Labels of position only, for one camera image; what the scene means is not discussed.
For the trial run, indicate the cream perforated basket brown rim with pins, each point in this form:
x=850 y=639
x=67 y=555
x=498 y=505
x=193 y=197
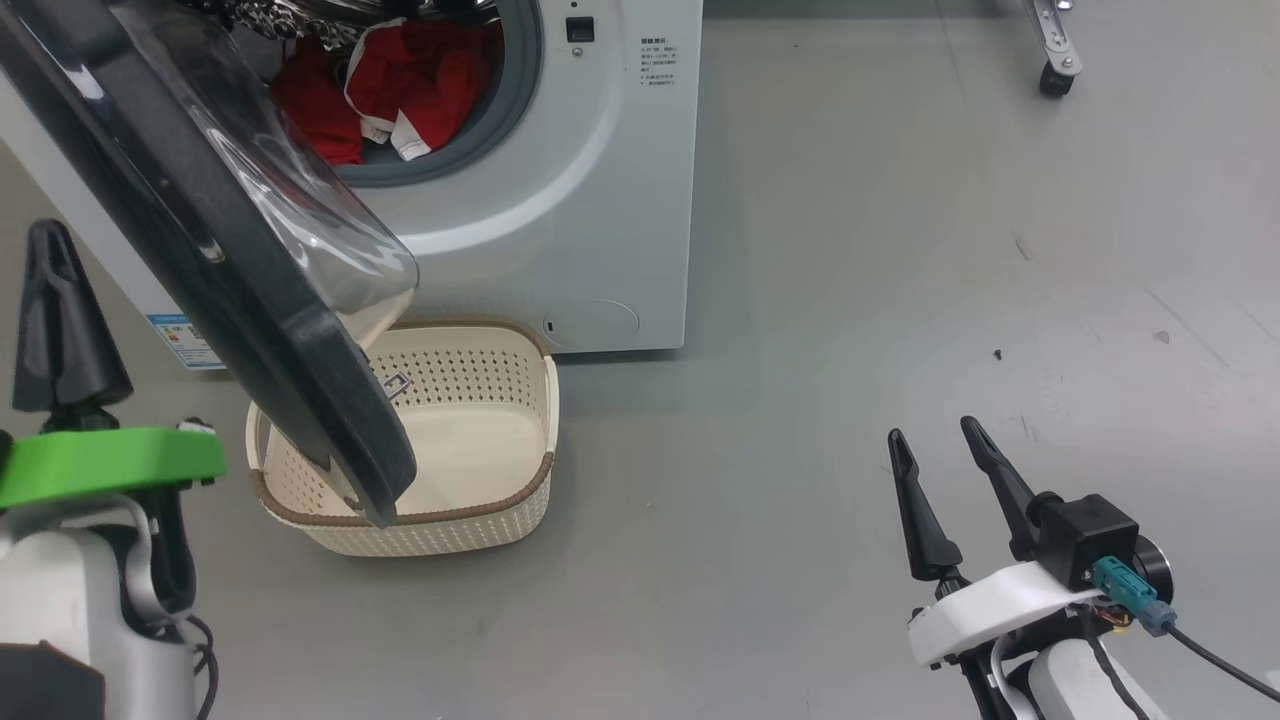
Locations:
x=480 y=450

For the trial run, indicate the white front-load washing machine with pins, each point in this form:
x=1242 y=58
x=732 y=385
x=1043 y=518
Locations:
x=600 y=200

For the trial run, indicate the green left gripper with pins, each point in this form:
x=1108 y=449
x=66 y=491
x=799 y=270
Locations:
x=110 y=460

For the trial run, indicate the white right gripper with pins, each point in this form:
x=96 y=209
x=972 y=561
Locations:
x=1000 y=610

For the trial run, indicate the blue energy label sticker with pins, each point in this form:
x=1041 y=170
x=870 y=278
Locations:
x=185 y=345

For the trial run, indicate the metal frame leg with caster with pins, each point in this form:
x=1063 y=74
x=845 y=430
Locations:
x=1055 y=50

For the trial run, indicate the red and white clothes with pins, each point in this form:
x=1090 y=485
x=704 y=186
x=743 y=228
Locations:
x=420 y=80

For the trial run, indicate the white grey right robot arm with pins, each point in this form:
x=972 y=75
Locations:
x=1065 y=685

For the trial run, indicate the dark grey round washer door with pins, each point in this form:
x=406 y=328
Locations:
x=250 y=330

